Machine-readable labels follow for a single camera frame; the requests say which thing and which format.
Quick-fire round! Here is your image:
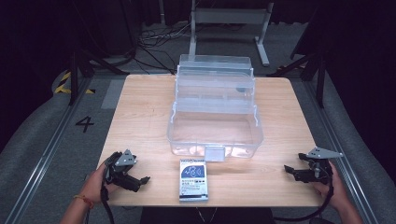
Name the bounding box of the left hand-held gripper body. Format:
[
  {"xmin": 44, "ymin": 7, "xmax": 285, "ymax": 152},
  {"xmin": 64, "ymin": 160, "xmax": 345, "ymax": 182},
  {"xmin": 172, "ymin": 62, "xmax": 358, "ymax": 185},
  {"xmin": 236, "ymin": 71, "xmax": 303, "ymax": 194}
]
[{"xmin": 104, "ymin": 148, "xmax": 141, "ymax": 192}]

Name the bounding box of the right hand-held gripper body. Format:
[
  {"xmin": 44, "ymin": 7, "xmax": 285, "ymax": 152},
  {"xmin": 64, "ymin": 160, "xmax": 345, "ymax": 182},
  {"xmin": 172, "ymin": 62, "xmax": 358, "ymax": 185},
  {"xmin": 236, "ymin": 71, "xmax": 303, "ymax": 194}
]
[{"xmin": 299, "ymin": 147, "xmax": 345, "ymax": 185}]

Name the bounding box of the white and blue medicine box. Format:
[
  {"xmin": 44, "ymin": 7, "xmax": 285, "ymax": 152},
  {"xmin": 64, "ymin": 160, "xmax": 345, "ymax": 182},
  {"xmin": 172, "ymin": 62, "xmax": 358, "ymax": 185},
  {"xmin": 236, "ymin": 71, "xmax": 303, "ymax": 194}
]
[{"xmin": 178, "ymin": 158, "xmax": 210, "ymax": 202}]

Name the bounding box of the clear plastic storage box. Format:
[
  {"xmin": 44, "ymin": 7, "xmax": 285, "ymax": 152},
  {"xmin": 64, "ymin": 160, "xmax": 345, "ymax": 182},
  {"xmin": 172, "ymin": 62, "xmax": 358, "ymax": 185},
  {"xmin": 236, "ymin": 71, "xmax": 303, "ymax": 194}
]
[{"xmin": 166, "ymin": 54, "xmax": 264, "ymax": 163}]

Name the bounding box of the person's right hand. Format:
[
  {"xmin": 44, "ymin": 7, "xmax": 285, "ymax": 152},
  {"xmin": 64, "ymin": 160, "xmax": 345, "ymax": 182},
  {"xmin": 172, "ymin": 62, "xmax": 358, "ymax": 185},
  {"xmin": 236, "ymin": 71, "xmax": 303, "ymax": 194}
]
[{"xmin": 312, "ymin": 161, "xmax": 351, "ymax": 211}]

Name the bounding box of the person's left hand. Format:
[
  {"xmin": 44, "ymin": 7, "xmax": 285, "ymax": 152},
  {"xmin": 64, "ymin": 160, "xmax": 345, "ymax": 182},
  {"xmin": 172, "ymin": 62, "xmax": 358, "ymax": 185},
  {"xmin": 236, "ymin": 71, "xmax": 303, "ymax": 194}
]
[{"xmin": 81, "ymin": 161, "xmax": 120, "ymax": 205}]

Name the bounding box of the black metal stand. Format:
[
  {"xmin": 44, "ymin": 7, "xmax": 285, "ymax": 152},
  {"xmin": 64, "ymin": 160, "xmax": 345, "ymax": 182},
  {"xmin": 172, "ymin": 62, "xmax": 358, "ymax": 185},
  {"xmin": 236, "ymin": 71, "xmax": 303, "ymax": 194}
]
[
  {"xmin": 266, "ymin": 50, "xmax": 328, "ymax": 109},
  {"xmin": 68, "ymin": 49, "xmax": 131, "ymax": 106}
]

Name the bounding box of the white metal stand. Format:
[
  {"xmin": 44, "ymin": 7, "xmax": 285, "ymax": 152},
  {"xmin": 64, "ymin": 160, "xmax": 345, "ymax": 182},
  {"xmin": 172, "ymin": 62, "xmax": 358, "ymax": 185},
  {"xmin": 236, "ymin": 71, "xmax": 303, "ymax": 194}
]
[{"xmin": 188, "ymin": 0, "xmax": 276, "ymax": 67}]

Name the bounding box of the right hand-held gripper black cable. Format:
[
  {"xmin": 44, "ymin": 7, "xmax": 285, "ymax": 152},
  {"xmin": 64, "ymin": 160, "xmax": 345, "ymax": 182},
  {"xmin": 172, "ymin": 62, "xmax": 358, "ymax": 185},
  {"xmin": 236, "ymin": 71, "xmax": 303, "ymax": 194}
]
[{"xmin": 274, "ymin": 174, "xmax": 334, "ymax": 223}]

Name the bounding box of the hand-held gripper black cable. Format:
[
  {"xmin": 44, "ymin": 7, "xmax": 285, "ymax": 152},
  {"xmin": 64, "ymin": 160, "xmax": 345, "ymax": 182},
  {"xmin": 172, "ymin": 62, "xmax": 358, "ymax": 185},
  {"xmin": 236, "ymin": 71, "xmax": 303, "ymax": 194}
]
[
  {"xmin": 99, "ymin": 186, "xmax": 116, "ymax": 224},
  {"xmin": 274, "ymin": 174, "xmax": 334, "ymax": 223}
]

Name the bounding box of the left hand-held gripper black cable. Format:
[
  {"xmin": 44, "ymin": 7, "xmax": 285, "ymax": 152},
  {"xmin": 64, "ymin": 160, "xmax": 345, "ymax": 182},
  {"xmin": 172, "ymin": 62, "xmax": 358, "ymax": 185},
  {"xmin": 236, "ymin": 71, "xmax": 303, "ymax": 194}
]
[{"xmin": 99, "ymin": 186, "xmax": 116, "ymax": 224}]

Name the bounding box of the grey metal floor rail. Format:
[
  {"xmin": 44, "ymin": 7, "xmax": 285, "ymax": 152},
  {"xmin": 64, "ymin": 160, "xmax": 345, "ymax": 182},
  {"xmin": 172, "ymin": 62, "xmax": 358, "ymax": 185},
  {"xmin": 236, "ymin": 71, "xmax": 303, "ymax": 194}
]
[
  {"xmin": 4, "ymin": 77, "xmax": 92, "ymax": 224},
  {"xmin": 303, "ymin": 79, "xmax": 379, "ymax": 224}
]

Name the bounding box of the orange cord bracelet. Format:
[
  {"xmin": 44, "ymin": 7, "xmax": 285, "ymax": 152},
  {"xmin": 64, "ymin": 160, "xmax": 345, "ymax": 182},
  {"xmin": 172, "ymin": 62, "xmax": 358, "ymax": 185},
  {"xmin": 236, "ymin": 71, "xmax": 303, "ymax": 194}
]
[{"xmin": 73, "ymin": 194, "xmax": 94, "ymax": 210}]

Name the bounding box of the bundle of black floor cables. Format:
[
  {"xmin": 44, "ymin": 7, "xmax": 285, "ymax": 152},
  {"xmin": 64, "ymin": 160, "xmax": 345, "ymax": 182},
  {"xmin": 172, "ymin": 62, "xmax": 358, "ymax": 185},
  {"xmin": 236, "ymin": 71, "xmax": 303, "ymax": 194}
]
[{"xmin": 135, "ymin": 21, "xmax": 191, "ymax": 76}]

